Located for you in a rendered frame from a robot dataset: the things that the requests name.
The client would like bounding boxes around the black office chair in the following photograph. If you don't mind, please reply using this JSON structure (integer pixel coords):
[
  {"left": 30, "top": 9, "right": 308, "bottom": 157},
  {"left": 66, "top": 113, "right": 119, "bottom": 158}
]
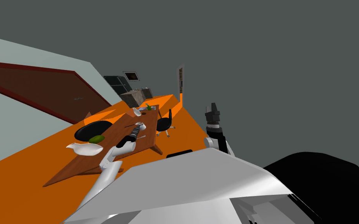
[{"left": 156, "top": 108, "right": 177, "bottom": 138}]

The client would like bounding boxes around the green fruit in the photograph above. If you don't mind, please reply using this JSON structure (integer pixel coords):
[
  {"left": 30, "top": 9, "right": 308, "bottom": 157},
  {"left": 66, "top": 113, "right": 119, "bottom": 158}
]
[{"left": 88, "top": 135, "right": 106, "bottom": 145}]

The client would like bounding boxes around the dark red door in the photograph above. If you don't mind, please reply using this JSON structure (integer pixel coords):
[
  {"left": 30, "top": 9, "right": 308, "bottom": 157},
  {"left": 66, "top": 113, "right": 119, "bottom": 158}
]
[{"left": 0, "top": 60, "right": 113, "bottom": 125}]

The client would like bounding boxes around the white bowl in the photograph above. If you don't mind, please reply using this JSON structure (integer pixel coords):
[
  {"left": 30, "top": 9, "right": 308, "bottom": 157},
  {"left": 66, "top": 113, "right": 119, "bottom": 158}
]
[{"left": 65, "top": 142, "right": 104, "bottom": 156}]

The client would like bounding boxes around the grey kitchen counter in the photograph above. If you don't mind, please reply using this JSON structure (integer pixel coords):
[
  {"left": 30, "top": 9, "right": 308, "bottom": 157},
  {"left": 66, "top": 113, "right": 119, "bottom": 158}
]
[{"left": 120, "top": 87, "right": 154, "bottom": 109}]

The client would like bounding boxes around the black round chair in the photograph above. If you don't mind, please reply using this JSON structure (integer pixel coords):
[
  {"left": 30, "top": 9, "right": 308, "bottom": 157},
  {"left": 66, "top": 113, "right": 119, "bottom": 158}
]
[{"left": 74, "top": 120, "right": 114, "bottom": 142}]

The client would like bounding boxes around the black fridge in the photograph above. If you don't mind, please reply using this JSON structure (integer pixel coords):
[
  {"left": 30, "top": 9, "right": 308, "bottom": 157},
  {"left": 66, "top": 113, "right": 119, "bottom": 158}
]
[{"left": 103, "top": 75, "right": 134, "bottom": 96}]

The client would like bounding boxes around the framed wall picture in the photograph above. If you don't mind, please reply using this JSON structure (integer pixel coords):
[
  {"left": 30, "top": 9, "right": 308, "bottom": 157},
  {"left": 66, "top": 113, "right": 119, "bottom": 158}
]
[{"left": 123, "top": 71, "right": 141, "bottom": 82}]

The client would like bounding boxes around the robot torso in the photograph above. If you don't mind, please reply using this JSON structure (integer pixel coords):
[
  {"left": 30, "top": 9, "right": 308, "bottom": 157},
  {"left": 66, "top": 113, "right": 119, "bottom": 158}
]
[{"left": 62, "top": 147, "right": 321, "bottom": 224}]

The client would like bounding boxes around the brown wooden table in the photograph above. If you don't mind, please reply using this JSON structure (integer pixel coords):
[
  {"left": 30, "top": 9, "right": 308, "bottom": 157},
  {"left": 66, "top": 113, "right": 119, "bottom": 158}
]
[{"left": 42, "top": 104, "right": 164, "bottom": 187}]

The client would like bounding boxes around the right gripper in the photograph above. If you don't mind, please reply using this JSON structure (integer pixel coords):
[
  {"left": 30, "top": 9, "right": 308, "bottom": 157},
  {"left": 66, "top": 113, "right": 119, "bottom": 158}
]
[{"left": 204, "top": 102, "right": 222, "bottom": 125}]

